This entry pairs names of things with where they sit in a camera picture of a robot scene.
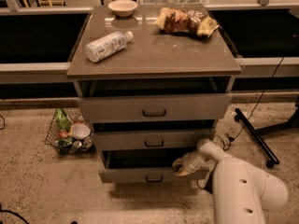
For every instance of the white cup in basket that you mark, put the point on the white cup in basket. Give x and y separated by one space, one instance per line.
80 131

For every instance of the brown yellow chip bag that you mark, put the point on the brown yellow chip bag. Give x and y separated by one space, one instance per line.
194 22

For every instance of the white plastic bottle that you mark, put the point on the white plastic bottle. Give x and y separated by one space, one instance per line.
105 46

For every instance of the grey drawer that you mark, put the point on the grey drawer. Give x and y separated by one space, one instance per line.
145 165
154 108
150 139

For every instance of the beige bowl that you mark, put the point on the beige bowl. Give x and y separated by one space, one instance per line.
122 8

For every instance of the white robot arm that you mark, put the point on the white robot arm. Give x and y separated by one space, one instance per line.
241 191

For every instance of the grey drawer cabinet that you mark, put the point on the grey drawer cabinet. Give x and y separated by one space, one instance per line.
152 63

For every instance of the grey top drawer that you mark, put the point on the grey top drawer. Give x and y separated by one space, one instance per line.
154 108

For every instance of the grey bottom drawer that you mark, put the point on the grey bottom drawer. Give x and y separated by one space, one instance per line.
145 165

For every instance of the red apple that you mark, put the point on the red apple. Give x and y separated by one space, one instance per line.
63 134

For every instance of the metal railing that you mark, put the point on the metal railing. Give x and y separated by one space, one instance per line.
18 73

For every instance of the black wire basket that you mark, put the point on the black wire basket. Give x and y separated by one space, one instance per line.
69 145

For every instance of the black stand leg with wheels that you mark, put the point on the black stand leg with wheels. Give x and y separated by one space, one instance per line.
257 134

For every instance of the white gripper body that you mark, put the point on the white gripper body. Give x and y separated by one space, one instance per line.
193 162

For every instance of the green snack bag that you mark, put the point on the green snack bag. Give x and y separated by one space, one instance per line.
62 119

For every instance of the grey middle drawer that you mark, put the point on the grey middle drawer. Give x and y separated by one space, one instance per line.
150 139

